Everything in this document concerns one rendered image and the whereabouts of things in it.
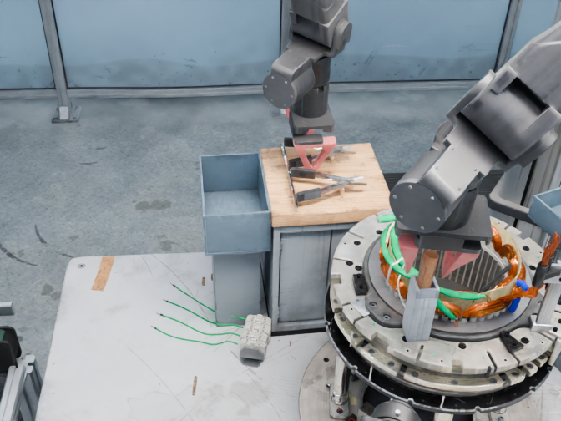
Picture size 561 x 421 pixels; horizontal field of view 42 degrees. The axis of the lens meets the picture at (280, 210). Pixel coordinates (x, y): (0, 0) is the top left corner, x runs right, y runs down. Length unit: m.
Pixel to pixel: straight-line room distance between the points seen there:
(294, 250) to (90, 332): 0.41
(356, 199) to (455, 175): 0.53
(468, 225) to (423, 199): 0.14
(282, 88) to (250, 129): 2.24
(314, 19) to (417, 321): 0.45
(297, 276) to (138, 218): 1.65
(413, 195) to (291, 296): 0.64
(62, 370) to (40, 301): 1.26
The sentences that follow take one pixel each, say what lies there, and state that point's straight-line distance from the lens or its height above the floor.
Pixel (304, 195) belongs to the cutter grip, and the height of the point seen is 1.09.
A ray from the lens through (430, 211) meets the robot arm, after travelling 0.68.
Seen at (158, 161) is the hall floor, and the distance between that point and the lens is 3.14.
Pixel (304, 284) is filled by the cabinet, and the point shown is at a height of 0.90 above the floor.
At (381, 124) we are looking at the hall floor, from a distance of 3.42.
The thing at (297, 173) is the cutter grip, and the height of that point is 1.09.
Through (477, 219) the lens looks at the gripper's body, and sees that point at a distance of 0.81.
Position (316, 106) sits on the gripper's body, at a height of 1.20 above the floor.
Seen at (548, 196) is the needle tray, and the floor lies 1.06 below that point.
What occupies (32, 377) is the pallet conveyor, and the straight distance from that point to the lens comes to 1.52.
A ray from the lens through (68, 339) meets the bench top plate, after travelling 1.38.
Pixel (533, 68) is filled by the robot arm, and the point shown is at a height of 1.50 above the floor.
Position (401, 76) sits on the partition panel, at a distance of 3.47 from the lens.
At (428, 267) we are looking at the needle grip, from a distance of 0.86.
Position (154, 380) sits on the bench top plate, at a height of 0.78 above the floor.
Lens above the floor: 1.79
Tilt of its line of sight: 39 degrees down
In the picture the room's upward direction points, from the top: 2 degrees clockwise
